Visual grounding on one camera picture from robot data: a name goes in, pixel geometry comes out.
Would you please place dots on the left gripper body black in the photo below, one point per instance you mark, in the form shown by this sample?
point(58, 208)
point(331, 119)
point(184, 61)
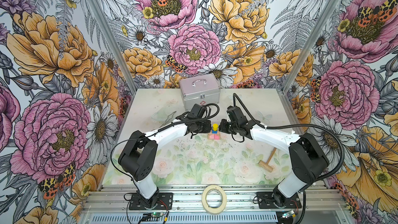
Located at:
point(202, 127)

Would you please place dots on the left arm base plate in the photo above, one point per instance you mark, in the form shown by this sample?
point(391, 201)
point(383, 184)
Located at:
point(150, 201)

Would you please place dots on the aluminium frame post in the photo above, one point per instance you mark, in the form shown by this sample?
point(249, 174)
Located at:
point(100, 16)
point(314, 34)

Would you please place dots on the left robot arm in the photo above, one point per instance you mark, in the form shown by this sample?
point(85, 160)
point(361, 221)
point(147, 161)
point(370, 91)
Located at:
point(138, 156)

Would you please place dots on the right aluminium frame post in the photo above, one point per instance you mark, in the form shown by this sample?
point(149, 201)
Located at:
point(314, 34)

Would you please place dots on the metal wire tongs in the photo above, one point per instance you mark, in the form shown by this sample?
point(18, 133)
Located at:
point(169, 118)

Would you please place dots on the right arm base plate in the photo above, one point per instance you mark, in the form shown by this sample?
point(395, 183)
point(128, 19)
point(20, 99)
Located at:
point(272, 200)

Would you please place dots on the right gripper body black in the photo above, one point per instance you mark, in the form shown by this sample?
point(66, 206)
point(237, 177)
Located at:
point(229, 127)

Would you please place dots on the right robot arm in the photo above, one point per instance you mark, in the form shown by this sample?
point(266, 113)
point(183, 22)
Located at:
point(308, 160)

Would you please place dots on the wooden toy mallet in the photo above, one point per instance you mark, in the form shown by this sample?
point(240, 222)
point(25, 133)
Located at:
point(265, 164)

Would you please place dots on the silver metal first-aid case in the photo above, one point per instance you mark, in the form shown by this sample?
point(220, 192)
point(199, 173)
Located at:
point(199, 90)

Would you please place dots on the masking tape roll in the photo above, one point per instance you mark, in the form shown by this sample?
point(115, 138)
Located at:
point(214, 199)

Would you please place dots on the aluminium front rail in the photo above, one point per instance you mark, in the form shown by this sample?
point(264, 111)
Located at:
point(188, 204)

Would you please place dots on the left aluminium frame post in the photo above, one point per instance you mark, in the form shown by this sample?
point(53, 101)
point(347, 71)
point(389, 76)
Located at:
point(100, 16)

